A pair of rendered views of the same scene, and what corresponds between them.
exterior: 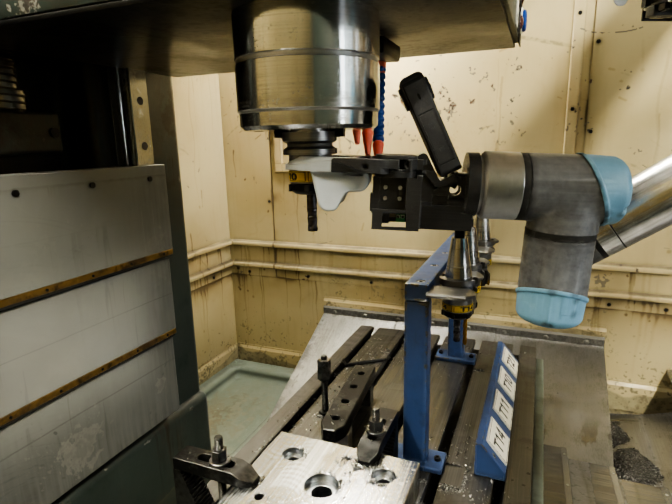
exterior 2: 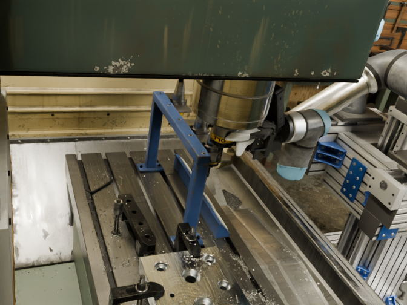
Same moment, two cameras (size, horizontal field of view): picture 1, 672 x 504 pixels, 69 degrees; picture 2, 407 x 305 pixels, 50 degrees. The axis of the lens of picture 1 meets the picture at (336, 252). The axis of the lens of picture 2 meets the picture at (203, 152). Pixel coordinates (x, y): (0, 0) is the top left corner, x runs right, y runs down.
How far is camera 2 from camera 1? 0.78 m
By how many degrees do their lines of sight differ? 48
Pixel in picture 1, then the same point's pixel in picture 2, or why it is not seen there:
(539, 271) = (298, 161)
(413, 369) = (195, 199)
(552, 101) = not seen: outside the picture
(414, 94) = (279, 98)
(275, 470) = (163, 279)
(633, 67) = not seen: outside the picture
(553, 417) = not seen: hidden behind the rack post
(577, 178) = (319, 125)
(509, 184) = (301, 132)
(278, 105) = (249, 121)
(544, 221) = (304, 141)
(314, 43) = (269, 92)
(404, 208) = (263, 146)
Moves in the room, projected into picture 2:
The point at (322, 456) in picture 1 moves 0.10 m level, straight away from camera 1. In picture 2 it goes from (175, 261) to (151, 241)
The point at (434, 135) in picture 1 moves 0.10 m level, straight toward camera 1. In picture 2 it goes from (280, 114) to (311, 134)
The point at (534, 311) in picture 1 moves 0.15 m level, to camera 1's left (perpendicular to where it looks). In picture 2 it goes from (292, 176) to (256, 193)
